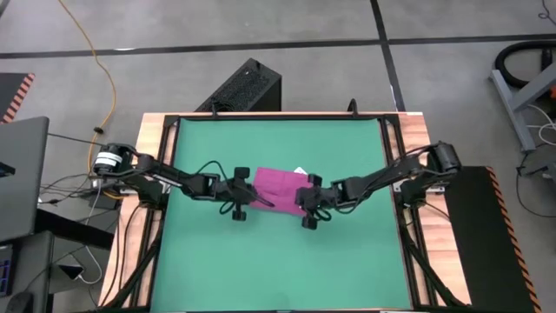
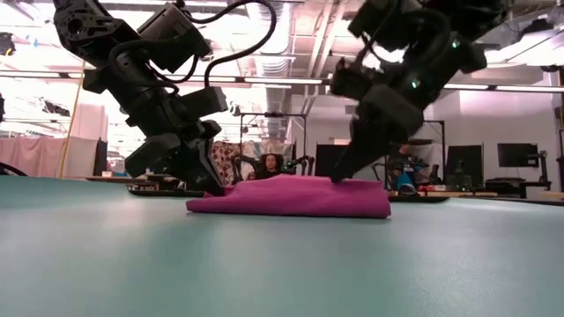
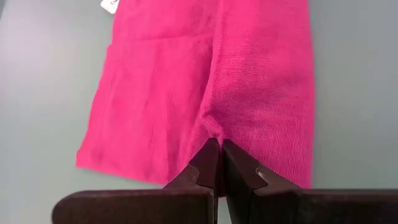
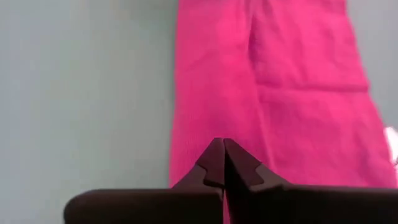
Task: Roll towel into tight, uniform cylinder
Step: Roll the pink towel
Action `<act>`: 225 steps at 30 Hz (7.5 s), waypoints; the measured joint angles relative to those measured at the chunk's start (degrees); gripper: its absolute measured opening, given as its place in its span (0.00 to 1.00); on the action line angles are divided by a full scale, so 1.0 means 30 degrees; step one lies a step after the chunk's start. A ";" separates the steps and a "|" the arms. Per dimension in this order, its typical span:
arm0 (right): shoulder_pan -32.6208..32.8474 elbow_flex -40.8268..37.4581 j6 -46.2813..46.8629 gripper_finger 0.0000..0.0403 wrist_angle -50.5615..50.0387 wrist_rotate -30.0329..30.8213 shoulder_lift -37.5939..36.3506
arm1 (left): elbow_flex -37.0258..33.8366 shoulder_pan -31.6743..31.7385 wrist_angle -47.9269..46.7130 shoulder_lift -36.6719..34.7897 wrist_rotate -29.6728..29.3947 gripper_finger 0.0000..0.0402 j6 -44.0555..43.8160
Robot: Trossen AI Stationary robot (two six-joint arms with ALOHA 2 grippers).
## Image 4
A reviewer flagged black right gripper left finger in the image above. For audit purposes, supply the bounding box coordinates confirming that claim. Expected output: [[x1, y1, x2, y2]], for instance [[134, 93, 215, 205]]
[[63, 138, 225, 224]]

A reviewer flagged magenta towel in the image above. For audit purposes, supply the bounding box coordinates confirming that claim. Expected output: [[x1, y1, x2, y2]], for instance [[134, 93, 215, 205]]
[[167, 0, 398, 224]]

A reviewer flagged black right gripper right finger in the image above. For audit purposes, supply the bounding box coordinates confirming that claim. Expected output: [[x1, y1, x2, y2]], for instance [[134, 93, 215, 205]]
[[223, 138, 398, 224]]

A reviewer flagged green table mat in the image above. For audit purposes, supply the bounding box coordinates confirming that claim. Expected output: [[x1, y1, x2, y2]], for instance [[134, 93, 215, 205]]
[[0, 0, 398, 224]]

